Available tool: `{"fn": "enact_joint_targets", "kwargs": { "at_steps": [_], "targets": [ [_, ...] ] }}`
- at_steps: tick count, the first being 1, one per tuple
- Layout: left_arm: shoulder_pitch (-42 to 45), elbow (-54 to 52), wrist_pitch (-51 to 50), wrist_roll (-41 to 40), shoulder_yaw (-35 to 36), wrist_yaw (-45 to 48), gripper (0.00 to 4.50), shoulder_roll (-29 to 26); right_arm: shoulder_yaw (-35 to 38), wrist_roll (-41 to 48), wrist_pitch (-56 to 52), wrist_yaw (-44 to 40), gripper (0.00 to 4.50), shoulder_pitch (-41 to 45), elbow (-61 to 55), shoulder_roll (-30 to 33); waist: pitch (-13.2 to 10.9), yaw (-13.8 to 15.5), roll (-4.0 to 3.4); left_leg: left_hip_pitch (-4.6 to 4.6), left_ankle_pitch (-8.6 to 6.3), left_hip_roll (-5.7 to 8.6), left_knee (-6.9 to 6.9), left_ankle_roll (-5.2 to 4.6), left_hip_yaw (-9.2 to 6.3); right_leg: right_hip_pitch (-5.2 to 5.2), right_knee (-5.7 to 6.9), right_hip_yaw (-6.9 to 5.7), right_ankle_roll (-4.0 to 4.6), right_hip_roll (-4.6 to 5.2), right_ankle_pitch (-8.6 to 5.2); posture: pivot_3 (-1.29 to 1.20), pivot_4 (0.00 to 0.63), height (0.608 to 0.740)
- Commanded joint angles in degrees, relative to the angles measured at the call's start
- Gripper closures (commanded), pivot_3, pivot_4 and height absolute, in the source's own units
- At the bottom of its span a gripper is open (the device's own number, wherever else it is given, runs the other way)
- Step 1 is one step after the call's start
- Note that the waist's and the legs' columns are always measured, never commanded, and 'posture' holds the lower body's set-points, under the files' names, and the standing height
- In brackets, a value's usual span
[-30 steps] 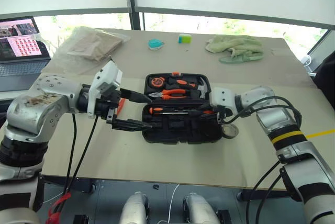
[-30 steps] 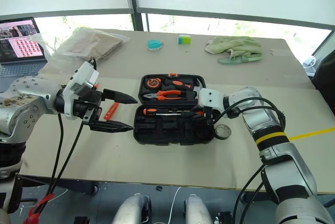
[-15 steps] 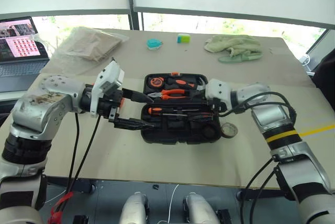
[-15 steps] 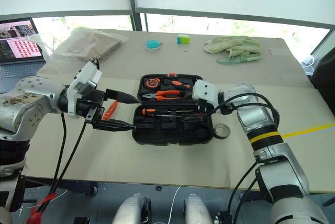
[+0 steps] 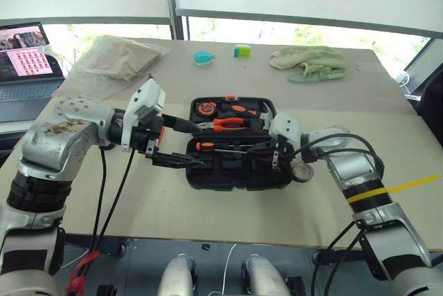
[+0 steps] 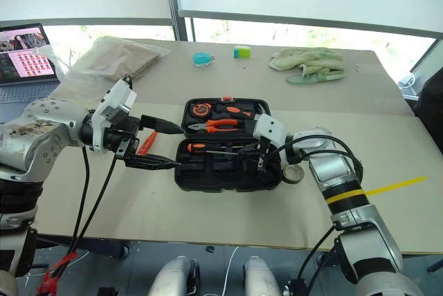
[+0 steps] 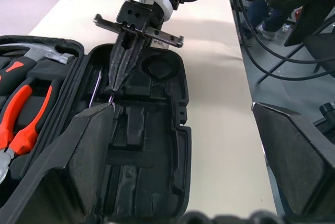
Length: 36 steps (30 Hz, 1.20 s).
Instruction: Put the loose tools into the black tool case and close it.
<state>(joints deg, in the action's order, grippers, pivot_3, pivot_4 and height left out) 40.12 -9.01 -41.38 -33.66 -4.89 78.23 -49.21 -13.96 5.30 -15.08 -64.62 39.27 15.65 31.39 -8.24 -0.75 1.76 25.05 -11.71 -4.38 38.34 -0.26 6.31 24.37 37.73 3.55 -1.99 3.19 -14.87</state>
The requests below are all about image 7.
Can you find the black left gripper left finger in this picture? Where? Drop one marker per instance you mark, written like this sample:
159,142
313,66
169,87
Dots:
86,150

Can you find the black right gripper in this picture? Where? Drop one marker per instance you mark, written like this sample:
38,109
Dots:
134,16

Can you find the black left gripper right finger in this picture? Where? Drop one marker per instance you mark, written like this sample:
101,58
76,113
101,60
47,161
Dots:
295,161

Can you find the thin silver hex key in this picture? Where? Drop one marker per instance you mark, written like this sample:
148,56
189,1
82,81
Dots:
94,90

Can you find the black plastic tool case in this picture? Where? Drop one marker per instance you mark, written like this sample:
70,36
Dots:
146,135

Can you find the small black knobbed device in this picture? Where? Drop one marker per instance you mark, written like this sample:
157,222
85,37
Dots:
327,111

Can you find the grey claw hammer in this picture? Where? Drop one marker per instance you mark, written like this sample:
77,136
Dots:
44,52

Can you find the black folding stand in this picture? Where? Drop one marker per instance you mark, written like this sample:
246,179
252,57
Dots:
311,22

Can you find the person in blue jeans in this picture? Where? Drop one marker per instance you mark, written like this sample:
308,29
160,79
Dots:
267,17

